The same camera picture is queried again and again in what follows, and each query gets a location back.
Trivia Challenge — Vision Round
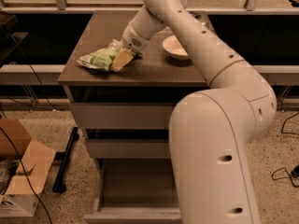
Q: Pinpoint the top drawer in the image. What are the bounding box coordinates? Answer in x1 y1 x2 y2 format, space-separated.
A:
69 86 188 131

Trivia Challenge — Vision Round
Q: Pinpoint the black cable on right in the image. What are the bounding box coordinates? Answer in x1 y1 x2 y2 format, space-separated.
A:
271 111 299 189

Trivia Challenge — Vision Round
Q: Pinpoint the middle drawer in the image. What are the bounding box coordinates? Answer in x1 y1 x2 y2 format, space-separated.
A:
85 129 170 159

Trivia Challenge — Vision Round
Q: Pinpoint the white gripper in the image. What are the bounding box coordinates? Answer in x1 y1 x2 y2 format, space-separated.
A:
111 21 153 72

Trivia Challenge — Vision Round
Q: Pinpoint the grey drawer cabinet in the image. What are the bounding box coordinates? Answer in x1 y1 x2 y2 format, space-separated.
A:
57 9 216 224

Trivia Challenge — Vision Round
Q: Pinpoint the black cable on left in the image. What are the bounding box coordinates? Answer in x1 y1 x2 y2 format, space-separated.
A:
0 31 60 224

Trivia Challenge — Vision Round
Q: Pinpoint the green jalapeno chip bag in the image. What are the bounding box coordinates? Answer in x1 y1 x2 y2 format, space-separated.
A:
77 39 142 73

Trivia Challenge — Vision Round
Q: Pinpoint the cardboard box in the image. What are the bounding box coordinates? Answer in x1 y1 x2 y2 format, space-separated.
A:
0 119 56 217

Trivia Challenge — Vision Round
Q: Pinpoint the black phone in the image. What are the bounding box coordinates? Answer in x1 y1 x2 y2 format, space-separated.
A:
190 11 201 19

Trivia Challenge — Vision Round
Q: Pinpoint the white bowl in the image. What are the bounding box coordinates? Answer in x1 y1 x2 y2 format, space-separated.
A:
163 35 190 61

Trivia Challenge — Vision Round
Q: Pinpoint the black metal bar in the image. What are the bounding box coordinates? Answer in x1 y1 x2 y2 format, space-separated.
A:
52 127 79 193

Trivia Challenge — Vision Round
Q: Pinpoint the open bottom drawer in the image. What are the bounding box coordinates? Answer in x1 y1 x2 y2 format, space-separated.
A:
84 159 182 224

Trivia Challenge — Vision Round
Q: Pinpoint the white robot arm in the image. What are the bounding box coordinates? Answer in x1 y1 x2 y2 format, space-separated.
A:
121 0 277 224

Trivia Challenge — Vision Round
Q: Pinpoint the black cable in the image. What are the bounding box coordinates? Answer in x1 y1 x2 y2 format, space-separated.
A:
271 111 299 189
0 31 60 224

